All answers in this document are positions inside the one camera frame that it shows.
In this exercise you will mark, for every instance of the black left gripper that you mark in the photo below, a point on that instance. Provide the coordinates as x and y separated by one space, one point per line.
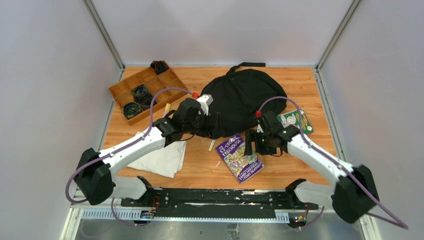
214 124

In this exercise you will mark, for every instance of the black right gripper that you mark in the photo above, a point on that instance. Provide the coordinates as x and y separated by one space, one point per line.
252 136

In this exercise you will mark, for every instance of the purple treehouse book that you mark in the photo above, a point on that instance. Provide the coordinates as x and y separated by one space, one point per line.
243 167

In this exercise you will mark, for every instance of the black backpack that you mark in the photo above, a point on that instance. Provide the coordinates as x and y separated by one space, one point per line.
237 96

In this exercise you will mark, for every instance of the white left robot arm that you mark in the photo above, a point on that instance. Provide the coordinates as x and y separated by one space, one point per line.
95 179

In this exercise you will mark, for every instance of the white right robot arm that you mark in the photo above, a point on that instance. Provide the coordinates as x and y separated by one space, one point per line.
351 191

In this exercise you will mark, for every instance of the green sticker pack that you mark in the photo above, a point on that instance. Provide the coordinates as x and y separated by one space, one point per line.
298 119

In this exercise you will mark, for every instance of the pink yellow highlighter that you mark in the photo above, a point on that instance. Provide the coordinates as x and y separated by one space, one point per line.
166 109

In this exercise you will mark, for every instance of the yellow white pen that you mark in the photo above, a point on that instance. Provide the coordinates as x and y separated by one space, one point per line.
211 145

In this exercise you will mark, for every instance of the rolled dark belt centre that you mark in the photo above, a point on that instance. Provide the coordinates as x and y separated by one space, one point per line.
145 101

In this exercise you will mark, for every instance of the rolled dark belt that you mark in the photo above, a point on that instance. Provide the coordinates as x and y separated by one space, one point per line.
140 91
159 66
145 101
131 109

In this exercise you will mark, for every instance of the white folded cloth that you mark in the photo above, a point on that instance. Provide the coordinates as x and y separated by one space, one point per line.
165 162

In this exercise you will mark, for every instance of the rolled dark belt middle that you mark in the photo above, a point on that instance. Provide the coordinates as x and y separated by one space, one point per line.
140 91

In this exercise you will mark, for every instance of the rolled dark belt front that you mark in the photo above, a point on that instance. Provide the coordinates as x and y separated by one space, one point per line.
131 109

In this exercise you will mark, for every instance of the wooden compartment tray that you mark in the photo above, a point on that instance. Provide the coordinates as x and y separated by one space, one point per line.
165 88

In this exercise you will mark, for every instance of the rolled dark belt top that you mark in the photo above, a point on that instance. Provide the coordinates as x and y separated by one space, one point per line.
159 66

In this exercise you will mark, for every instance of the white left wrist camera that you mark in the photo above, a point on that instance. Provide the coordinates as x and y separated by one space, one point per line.
203 103

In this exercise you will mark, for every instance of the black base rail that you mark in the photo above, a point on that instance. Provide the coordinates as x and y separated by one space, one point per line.
217 203

